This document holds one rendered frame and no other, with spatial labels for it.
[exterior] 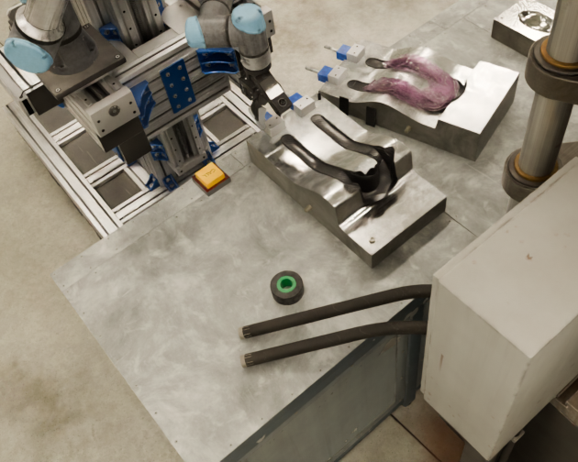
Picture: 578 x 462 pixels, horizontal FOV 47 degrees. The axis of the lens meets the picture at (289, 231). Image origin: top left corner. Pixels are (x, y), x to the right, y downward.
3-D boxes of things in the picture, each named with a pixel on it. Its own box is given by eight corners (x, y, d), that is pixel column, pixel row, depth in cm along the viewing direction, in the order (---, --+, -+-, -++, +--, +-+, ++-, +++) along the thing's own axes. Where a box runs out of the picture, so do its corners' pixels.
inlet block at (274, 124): (245, 120, 193) (241, 106, 188) (258, 111, 194) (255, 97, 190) (272, 143, 186) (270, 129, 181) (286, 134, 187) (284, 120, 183)
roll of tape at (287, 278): (307, 280, 166) (306, 273, 163) (298, 308, 162) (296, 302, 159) (277, 274, 168) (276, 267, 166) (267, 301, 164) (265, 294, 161)
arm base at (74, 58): (38, 57, 192) (23, 28, 184) (83, 32, 197) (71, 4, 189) (61, 82, 185) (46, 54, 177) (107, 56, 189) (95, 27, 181)
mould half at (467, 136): (319, 104, 202) (316, 75, 193) (362, 52, 213) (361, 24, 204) (474, 161, 182) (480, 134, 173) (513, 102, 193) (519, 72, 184)
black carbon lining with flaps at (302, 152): (277, 145, 185) (272, 120, 177) (321, 115, 190) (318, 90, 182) (363, 217, 167) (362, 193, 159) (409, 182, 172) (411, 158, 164)
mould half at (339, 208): (250, 161, 192) (242, 128, 181) (319, 115, 199) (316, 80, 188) (372, 269, 166) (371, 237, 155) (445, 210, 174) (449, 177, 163)
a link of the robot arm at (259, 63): (275, 48, 165) (249, 64, 162) (277, 62, 168) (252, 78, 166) (257, 34, 169) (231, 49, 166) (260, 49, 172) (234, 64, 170)
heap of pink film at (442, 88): (358, 94, 194) (357, 73, 188) (387, 57, 202) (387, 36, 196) (440, 124, 184) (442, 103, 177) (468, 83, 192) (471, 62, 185)
